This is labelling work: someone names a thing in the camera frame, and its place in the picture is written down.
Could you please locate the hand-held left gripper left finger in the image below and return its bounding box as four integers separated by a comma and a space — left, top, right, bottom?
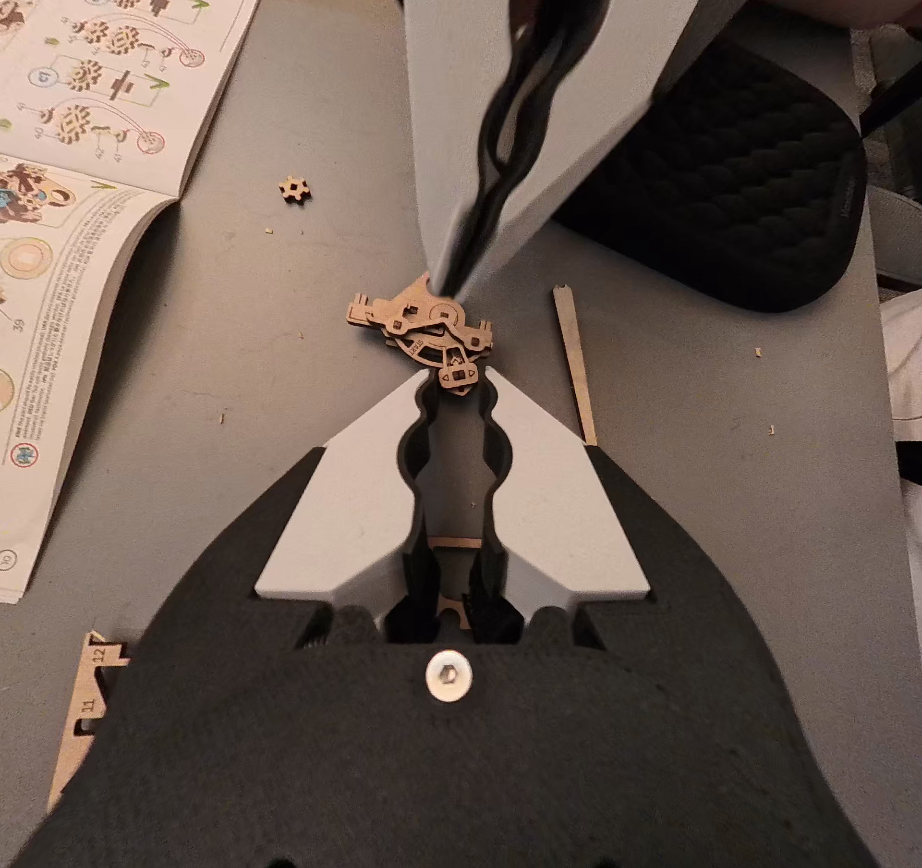
254, 369, 440, 644

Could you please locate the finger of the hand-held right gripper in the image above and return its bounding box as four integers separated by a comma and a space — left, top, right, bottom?
450, 0, 730, 303
400, 0, 521, 300

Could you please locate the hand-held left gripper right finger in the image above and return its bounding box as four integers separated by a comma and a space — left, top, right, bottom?
467, 367, 653, 644

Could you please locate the small wooden gear assembly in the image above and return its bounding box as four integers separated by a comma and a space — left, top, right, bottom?
344, 273, 498, 398

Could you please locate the black quilted pad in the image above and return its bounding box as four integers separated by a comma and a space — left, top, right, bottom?
551, 39, 869, 314

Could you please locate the thin wooden stick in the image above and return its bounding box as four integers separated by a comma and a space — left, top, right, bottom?
552, 284, 599, 445

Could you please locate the open instruction booklet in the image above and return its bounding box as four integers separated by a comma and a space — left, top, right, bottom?
0, 0, 282, 604

